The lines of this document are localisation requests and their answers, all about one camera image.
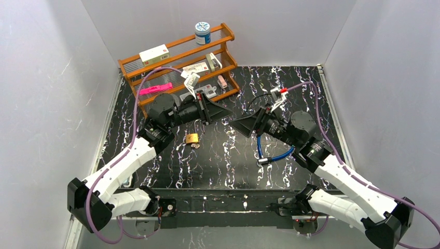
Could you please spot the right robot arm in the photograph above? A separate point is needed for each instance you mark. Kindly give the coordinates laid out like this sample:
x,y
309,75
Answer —
x,y
383,219

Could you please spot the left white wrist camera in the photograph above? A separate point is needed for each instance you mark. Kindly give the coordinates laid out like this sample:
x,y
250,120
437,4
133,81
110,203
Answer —
x,y
191,79

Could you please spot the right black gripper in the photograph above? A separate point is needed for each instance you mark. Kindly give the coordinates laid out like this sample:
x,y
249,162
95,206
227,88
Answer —
x,y
259,122

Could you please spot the white box shelf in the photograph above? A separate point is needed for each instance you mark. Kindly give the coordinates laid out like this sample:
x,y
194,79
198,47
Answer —
x,y
154,55
200,69

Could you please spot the orange wooden shelf rack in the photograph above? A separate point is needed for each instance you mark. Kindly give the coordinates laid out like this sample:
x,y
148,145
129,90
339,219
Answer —
x,y
184,52

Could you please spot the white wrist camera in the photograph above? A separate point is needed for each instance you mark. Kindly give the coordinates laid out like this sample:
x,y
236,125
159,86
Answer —
x,y
279,96
191,79

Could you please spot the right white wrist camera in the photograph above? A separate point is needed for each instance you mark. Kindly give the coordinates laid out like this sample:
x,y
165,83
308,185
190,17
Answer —
x,y
279,96

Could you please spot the packaged item bottom shelf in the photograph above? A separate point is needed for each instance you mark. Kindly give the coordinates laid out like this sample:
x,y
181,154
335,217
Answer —
x,y
208,90

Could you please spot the white box top shelf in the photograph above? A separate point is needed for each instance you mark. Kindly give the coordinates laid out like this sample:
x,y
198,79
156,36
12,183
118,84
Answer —
x,y
154,55

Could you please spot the blue lidded jar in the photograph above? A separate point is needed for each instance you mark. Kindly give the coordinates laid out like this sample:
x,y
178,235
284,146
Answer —
x,y
202,33

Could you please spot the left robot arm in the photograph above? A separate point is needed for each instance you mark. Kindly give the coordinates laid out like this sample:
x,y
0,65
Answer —
x,y
93,201

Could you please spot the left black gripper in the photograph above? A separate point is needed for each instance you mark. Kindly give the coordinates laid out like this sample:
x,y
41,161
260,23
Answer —
x,y
204,108

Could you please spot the blue cable bike lock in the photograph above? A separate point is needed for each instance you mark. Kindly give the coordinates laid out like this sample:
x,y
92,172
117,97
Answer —
x,y
265,159

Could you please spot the pink plastic tool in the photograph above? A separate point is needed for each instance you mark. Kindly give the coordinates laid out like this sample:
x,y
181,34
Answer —
x,y
155,89

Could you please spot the white box middle shelf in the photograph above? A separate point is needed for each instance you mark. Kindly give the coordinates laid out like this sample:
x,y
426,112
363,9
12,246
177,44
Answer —
x,y
200,69

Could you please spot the black cable padlock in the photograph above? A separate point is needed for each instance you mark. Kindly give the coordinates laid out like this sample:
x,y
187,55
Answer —
x,y
265,96

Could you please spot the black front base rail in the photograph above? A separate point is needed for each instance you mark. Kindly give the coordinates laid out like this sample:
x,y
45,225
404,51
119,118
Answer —
x,y
184,208

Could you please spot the brass padlock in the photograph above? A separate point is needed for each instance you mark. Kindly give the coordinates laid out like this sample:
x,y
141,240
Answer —
x,y
194,138

